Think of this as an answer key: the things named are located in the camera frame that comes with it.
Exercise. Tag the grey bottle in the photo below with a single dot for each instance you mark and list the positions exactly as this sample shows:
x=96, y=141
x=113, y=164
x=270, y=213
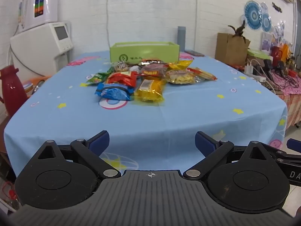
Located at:
x=181, y=38

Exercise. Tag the green cardboard box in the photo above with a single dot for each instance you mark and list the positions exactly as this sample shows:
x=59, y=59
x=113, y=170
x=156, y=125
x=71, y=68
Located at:
x=143, y=53

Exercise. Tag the brown cardboard box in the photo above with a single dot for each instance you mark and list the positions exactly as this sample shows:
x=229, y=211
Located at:
x=229, y=50

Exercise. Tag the white water dispenser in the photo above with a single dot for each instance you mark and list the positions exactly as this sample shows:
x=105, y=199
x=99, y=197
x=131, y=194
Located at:
x=35, y=47

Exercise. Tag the white power strip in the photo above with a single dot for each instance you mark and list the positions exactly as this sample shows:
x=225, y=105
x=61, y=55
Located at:
x=254, y=75

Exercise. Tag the yellow chip bag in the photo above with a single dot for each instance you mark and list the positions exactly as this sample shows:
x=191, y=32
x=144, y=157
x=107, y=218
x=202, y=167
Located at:
x=181, y=64

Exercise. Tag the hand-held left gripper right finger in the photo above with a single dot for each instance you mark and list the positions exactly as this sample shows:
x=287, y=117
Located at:
x=204, y=143

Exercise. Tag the blue cookie packet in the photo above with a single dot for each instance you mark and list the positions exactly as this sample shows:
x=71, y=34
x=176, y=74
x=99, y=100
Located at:
x=112, y=92

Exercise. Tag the smartphone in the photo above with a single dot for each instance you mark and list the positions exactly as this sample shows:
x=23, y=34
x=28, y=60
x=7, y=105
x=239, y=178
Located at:
x=194, y=53

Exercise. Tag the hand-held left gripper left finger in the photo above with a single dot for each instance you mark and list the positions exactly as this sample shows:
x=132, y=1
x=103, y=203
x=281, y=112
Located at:
x=100, y=142

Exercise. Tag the pink patterned cloth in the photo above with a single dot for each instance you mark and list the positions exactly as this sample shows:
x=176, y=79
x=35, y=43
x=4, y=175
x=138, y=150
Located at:
x=291, y=89

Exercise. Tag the flat green box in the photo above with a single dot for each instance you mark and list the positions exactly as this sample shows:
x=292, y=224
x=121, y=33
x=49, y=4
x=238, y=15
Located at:
x=258, y=52

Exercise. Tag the large blue paper fan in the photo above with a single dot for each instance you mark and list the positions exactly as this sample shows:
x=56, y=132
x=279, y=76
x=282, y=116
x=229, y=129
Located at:
x=252, y=15

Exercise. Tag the small blue paper fan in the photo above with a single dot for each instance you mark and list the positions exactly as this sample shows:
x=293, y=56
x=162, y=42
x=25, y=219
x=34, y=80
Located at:
x=267, y=23

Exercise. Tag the clear cracker packet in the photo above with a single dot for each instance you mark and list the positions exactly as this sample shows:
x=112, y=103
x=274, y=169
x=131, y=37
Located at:
x=181, y=77

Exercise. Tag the white candy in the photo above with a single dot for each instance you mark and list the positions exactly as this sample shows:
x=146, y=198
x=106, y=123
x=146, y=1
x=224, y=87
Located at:
x=134, y=68

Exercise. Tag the dark red snack packet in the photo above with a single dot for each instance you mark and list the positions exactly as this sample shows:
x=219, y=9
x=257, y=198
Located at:
x=154, y=71

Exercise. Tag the red thermos jug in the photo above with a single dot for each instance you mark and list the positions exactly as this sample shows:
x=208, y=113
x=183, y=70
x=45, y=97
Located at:
x=13, y=91

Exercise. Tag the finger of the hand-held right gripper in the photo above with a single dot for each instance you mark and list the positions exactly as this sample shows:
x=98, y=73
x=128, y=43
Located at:
x=294, y=144

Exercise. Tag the brown cookie packet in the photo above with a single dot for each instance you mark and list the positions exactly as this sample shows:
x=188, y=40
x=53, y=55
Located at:
x=121, y=66

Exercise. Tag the dark dried plant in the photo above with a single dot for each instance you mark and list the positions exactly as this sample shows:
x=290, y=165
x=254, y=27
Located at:
x=238, y=31

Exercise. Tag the orange black snack packet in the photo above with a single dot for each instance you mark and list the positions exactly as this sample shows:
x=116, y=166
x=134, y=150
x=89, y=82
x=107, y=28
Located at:
x=150, y=62

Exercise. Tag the white water purifier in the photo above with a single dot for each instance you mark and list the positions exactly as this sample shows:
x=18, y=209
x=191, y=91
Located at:
x=38, y=4

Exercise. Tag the green snack packet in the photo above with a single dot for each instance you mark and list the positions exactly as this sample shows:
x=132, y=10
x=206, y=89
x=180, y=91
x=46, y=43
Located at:
x=96, y=78

